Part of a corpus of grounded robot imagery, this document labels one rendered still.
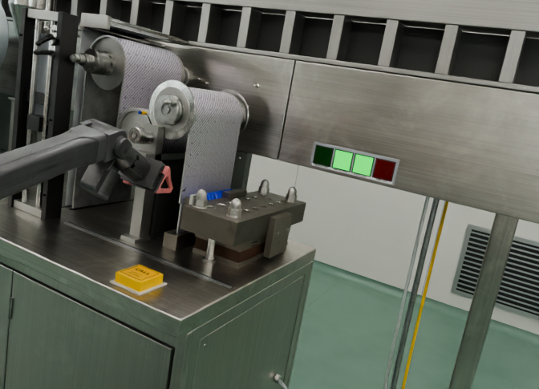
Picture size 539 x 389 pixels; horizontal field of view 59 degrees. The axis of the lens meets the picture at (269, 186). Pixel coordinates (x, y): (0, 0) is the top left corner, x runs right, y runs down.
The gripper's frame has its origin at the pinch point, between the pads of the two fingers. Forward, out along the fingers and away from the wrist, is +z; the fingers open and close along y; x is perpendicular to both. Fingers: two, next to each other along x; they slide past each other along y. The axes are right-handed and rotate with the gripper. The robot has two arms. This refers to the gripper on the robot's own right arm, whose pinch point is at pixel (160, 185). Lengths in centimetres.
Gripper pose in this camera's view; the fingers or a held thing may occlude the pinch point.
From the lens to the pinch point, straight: 118.1
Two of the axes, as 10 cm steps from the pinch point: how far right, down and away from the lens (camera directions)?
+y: 8.6, 2.5, -4.4
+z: 3.2, 4.0, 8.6
